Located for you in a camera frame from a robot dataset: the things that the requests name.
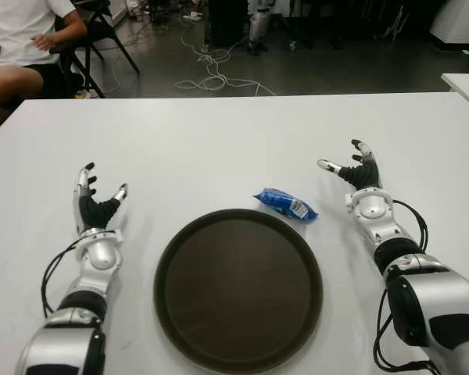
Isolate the round dark brown tray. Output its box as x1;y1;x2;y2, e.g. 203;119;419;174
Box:
152;209;324;370

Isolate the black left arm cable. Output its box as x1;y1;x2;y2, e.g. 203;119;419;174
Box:
41;237;87;317

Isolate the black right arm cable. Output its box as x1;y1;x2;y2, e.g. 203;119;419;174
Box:
372;198;435;371

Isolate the blue Oreo snack pack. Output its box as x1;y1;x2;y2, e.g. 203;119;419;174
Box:
252;187;320;223

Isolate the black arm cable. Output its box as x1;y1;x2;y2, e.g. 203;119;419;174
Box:
41;237;87;317
372;198;435;371

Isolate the white cable on floor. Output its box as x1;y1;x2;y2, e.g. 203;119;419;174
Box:
174;23;278;97

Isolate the seated person in white shirt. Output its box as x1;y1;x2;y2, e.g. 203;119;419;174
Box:
0;0;89;118

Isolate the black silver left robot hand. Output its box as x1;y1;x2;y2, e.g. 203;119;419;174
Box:
70;162;129;235

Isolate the black folding chair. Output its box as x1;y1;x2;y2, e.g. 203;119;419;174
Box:
48;0;141;98

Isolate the white cabinet with black base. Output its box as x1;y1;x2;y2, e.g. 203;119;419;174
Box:
429;0;469;51

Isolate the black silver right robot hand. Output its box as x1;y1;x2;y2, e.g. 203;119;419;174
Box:
317;137;383;193

